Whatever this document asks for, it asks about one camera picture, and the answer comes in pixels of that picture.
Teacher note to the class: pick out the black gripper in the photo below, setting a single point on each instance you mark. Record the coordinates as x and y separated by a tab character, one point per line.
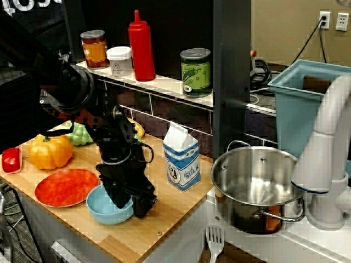
129	178

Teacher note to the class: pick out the light blue bowl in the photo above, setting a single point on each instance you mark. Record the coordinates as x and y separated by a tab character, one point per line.
104	215

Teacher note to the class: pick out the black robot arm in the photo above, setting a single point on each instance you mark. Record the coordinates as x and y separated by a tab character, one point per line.
71	87

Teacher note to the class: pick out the toy milk carton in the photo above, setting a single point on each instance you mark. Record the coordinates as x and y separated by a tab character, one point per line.
183	167

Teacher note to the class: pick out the green toy lime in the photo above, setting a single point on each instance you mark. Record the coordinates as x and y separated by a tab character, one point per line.
138	138

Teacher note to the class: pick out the red orange plate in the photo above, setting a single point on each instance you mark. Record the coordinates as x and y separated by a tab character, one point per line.
63	189

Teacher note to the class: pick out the yellow toy corn cob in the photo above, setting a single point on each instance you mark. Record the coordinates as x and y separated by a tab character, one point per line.
138	128

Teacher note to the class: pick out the green toy grapes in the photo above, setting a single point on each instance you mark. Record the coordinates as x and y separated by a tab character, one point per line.
79	137

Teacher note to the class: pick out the white slotted spatula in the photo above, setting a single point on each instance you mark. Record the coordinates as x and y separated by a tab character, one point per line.
215	241

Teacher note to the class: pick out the orange toy pumpkin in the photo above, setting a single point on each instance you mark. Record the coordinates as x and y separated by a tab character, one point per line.
52	153

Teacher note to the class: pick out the stainless steel pot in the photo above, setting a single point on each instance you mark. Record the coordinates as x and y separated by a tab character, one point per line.
246	175

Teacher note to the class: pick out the white shelf with tile backsplash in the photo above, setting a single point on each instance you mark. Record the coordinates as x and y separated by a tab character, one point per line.
170	90

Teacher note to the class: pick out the red toy pepper slice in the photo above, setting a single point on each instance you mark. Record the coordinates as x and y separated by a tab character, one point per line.
11	160

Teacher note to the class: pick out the white lidded jar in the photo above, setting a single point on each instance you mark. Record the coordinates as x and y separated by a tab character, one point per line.
119	61

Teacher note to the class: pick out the green toy peas can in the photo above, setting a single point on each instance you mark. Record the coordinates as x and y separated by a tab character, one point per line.
196	74

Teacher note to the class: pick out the white toy kitchen sink unit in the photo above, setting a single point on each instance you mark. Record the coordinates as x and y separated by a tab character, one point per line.
274	246

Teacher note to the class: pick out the red ketchup squeeze bottle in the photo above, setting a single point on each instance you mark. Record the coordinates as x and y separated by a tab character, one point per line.
141	52

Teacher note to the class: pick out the orange toy soup can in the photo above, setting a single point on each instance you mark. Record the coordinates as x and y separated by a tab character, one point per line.
94	50

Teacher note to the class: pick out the black vertical pillar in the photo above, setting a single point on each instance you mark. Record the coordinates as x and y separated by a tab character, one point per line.
231	68

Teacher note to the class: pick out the light blue plastic bin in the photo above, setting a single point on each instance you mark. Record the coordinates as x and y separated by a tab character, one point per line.
290	120

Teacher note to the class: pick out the red emergency stop button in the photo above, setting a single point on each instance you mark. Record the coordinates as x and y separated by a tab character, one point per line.
253	52

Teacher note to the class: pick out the white toy faucet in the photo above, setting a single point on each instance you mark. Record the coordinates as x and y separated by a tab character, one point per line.
326	153

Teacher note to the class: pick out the brown wooden board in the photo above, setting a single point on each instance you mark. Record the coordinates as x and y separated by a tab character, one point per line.
315	82

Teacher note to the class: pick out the white wall outlet with plugs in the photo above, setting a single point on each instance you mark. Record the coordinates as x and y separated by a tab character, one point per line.
325	19

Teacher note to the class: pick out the white empty wall outlet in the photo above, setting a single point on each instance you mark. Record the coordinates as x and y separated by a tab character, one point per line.
342	21

